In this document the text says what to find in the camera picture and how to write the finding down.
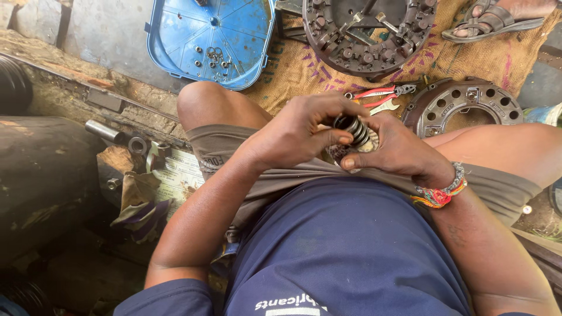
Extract person's right hand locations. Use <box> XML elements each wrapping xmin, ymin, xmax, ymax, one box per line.
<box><xmin>340</xmin><ymin>112</ymin><xmax>456</xmax><ymax>189</ymax></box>

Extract person's left hand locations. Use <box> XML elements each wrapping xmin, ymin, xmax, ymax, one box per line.
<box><xmin>250</xmin><ymin>90</ymin><xmax>370</xmax><ymax>174</ymax></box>

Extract patterned rag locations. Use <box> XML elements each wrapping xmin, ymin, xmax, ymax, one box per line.
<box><xmin>326</xmin><ymin>127</ymin><xmax>381</xmax><ymax>174</ymax></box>

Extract dark metal coil spring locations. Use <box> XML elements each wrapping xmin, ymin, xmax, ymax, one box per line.
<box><xmin>331</xmin><ymin>115</ymin><xmax>372</xmax><ymax>149</ymax></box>

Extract silver open-end spanner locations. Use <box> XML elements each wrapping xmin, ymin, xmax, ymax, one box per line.
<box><xmin>369</xmin><ymin>98</ymin><xmax>401</xmax><ymax>117</ymax></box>

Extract person's grey brown shorts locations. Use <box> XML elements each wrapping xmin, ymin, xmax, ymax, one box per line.
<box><xmin>186</xmin><ymin>124</ymin><xmax>543</xmax><ymax>243</ymax></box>

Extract person's left leg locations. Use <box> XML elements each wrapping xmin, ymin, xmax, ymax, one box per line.
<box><xmin>177</xmin><ymin>81</ymin><xmax>274</xmax><ymax>133</ymax></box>

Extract person's leg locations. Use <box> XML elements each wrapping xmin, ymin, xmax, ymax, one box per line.
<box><xmin>177</xmin><ymin>81</ymin><xmax>274</xmax><ymax>133</ymax></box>
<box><xmin>422</xmin><ymin>122</ymin><xmax>562</xmax><ymax>190</ymax></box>

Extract dark round clutch pressure plate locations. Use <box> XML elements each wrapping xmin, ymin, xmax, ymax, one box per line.
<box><xmin>301</xmin><ymin>0</ymin><xmax>439</xmax><ymax>80</ymax></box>

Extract person's right leg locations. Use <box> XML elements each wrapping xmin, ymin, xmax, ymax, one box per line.
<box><xmin>422</xmin><ymin>122</ymin><xmax>562</xmax><ymax>190</ymax></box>

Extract pile of small metal nuts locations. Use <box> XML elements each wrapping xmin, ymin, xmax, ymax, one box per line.
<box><xmin>192</xmin><ymin>45</ymin><xmax>234</xmax><ymax>71</ymax></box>

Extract blue plastic tray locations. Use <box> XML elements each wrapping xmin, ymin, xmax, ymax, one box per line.
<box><xmin>145</xmin><ymin>0</ymin><xmax>277</xmax><ymax>92</ymax></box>

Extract person's navy blue shirt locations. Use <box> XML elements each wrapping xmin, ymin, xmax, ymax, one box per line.
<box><xmin>113</xmin><ymin>176</ymin><xmax>537</xmax><ymax>316</ymax></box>

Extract brown burlap sack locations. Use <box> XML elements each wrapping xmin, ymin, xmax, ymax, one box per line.
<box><xmin>243</xmin><ymin>0</ymin><xmax>562</xmax><ymax>118</ymax></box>

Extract printed paper sheet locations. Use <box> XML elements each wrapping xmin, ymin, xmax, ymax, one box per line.
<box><xmin>146</xmin><ymin>147</ymin><xmax>207</xmax><ymax>212</ymax></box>

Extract white blue plastic bag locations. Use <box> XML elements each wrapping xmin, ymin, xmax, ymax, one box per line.
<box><xmin>522</xmin><ymin>103</ymin><xmax>562</xmax><ymax>128</ymax></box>

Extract torn grey purple cloth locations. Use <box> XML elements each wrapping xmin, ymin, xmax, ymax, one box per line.
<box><xmin>110</xmin><ymin>170</ymin><xmax>175</xmax><ymax>245</ymax></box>

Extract short steel tube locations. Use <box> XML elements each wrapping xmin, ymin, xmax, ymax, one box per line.
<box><xmin>84</xmin><ymin>119</ymin><xmax>129</xmax><ymax>146</ymax></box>

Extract large dark metal cylinder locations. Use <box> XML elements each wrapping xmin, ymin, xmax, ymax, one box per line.
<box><xmin>0</xmin><ymin>116</ymin><xmax>107</xmax><ymax>266</ymax></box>

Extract rusty clutch cover ring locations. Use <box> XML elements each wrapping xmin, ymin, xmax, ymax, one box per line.
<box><xmin>401</xmin><ymin>76</ymin><xmax>524</xmax><ymax>140</ymax></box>

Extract colourful thread wrist bracelet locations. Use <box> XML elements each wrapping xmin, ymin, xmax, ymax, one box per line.
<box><xmin>410</xmin><ymin>162</ymin><xmax>469</xmax><ymax>209</ymax></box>

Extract red-handled pliers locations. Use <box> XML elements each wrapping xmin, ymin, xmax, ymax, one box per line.
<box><xmin>344</xmin><ymin>83</ymin><xmax>417</xmax><ymax>109</ymax></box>

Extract dark metal bracket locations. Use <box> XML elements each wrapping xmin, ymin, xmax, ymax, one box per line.
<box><xmin>274</xmin><ymin>0</ymin><xmax>309</xmax><ymax>44</ymax></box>

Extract brown strap sandal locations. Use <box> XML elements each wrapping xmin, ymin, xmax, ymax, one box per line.
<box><xmin>441</xmin><ymin>0</ymin><xmax>548</xmax><ymax>44</ymax></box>

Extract steel bearing ring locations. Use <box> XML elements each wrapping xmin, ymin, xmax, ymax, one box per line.
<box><xmin>128</xmin><ymin>136</ymin><xmax>148</xmax><ymax>155</ymax></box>

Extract long rusty metal rail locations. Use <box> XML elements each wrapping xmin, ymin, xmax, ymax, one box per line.
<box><xmin>0</xmin><ymin>51</ymin><xmax>190</xmax><ymax>148</ymax></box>

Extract black ribbed rubber hose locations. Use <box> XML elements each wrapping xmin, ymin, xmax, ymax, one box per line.
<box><xmin>0</xmin><ymin>55</ymin><xmax>34</xmax><ymax>116</ymax></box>

